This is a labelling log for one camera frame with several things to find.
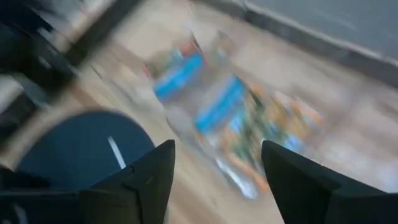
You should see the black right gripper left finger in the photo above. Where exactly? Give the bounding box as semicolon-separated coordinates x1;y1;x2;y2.
79;139;176;224

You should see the blue-green granola bar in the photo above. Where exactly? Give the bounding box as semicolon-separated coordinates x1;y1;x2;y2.
194;76;249;134

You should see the white placemat label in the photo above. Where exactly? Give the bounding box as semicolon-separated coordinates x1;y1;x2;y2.
107;136;127;170

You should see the round dark blue placemat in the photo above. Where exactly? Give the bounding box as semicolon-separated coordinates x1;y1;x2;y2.
17;108;156;190

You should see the orange peanut butter granola bar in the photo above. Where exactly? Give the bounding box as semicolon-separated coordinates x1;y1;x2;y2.
217;130;268;200
279;96;326;147
245;90;290;150

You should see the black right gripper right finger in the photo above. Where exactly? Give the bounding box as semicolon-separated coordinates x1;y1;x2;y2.
261;140;398;224

